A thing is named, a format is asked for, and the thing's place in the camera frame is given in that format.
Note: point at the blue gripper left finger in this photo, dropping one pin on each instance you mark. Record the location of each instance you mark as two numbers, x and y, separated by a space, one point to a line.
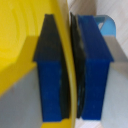
50 86

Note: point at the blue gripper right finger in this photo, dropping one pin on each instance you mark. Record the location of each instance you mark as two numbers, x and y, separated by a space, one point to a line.
96 86

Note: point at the yellow dish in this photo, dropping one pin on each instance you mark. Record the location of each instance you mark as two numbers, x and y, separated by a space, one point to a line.
20 20

